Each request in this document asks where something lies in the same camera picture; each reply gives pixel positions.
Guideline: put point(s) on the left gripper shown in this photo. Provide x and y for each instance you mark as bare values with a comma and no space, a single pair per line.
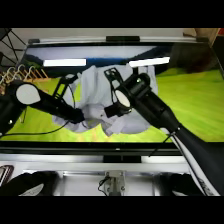
75,115

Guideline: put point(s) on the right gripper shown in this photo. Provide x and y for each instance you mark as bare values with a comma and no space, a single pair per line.
115,110

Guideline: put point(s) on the blue striped white shirt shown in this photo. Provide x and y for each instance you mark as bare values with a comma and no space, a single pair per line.
96,90

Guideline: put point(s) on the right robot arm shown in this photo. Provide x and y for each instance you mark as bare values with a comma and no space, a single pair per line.
160,110

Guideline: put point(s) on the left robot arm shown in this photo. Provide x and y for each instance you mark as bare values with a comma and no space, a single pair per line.
40,100

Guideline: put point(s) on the brown clothes hanger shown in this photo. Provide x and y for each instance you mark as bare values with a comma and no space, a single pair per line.
6,78
40,79
20,75

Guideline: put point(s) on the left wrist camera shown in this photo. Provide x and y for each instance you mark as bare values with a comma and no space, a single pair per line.
70,79

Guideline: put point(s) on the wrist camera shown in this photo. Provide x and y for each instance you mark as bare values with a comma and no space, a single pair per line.
110,71
70,79

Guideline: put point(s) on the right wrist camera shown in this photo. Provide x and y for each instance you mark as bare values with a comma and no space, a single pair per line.
110,71

